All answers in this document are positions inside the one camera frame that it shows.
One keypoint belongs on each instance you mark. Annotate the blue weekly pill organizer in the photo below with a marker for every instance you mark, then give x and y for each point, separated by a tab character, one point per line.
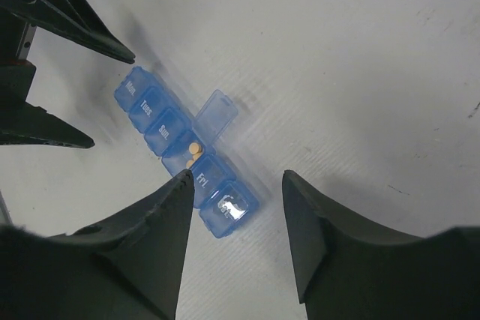
223	198

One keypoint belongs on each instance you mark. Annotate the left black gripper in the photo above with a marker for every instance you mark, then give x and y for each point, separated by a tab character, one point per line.
74	20

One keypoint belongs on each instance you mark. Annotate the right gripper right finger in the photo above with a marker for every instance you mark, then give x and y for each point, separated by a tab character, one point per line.
349	267

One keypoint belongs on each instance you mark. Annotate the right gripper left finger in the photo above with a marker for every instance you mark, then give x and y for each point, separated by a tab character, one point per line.
127	266

